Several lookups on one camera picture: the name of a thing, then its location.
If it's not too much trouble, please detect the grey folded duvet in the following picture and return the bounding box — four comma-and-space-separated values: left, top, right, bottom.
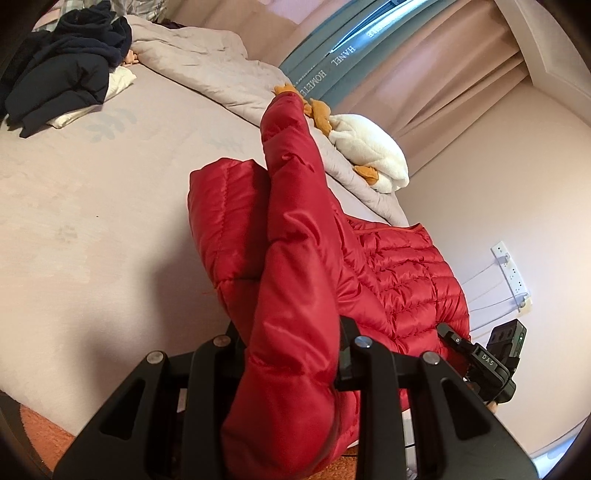
126, 15, 408, 226

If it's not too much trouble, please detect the white goose plush toy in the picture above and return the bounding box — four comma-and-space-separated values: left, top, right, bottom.
273, 83, 410, 194

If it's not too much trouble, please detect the pink beige curtain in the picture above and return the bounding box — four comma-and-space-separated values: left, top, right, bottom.
165, 1, 528, 173

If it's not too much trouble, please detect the red down jacket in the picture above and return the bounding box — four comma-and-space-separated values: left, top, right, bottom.
187, 92, 469, 479

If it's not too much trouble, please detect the plaid pillow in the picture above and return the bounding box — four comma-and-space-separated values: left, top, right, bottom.
33, 0, 166, 31

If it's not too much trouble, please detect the pink bed sheet mattress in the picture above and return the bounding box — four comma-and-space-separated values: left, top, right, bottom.
1, 65, 263, 433

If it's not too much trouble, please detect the white wall power strip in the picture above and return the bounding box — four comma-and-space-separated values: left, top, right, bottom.
491, 241, 532, 312

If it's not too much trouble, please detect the person's right hand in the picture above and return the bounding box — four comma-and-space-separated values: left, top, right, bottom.
463, 377, 499, 414

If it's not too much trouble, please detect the teal curtain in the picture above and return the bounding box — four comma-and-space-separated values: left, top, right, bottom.
280, 0, 455, 108

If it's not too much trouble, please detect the white folded garment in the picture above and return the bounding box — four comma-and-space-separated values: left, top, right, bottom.
46, 66, 136, 129

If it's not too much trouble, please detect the dark navy clothes pile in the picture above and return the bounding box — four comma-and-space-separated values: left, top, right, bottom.
1, 1, 132, 138

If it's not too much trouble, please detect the white charging cable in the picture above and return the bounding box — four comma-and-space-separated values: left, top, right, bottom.
461, 257, 530, 333

